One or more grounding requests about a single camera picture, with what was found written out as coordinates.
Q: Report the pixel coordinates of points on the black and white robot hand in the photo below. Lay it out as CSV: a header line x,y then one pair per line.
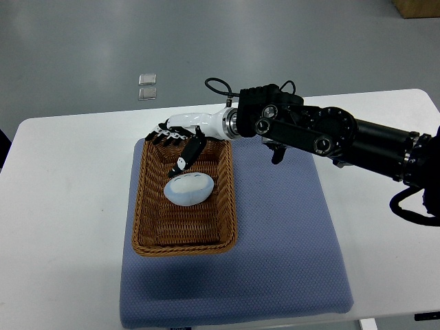
x,y
194,130

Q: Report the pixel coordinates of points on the blue and white plush toy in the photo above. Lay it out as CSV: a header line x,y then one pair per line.
x,y
189,189

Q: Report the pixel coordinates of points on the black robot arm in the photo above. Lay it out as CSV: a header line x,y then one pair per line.
x,y
283,120

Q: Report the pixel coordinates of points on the brown wicker basket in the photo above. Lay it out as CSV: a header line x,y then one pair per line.
x,y
162,228

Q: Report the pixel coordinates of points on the upper metal floor plate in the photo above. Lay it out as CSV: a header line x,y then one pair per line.
x,y
147,79

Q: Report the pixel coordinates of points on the blue quilted mat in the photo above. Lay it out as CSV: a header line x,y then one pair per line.
x,y
286,262

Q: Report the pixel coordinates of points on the cardboard box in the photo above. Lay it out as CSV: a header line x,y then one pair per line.
x,y
417,9

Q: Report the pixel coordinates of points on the dark object at left edge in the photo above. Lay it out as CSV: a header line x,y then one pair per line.
x,y
5,145

